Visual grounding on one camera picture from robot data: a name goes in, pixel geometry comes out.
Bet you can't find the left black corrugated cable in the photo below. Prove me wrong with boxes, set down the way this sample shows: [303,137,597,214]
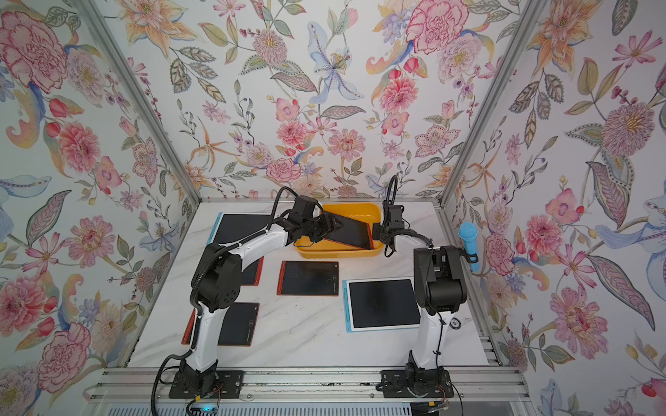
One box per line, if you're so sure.
[150,349,194,416]

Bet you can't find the blue-edged writing tablet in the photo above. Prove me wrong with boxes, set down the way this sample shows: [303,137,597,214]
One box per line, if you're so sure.
[343,278,421,333]
[207,213,271,244]

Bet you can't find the aluminium front rail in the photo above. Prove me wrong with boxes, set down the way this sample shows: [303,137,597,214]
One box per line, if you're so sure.
[83,366,530,405]

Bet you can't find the yellow storage box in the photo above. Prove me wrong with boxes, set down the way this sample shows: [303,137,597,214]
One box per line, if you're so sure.
[295,203,384,258]

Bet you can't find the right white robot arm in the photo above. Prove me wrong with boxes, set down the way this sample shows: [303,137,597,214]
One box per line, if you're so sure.
[372,201,468,388]

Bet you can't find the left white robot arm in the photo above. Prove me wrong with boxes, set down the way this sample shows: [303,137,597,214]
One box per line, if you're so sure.
[179,195,343,393]

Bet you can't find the red writing tablet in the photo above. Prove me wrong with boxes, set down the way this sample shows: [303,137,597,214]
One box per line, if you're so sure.
[277,261,339,296]
[241,258,264,286]
[180,301,261,348]
[325,214,374,251]

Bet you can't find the blue microphone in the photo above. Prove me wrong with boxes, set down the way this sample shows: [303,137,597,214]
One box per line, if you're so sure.
[459,222,480,274]

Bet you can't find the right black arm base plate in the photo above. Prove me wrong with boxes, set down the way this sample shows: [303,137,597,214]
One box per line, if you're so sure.
[376,369,455,400]

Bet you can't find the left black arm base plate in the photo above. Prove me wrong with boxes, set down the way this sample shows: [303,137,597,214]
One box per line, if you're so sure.
[168,370,245,400]

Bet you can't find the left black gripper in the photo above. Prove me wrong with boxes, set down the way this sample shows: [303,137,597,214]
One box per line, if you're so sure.
[298,210,343,244]

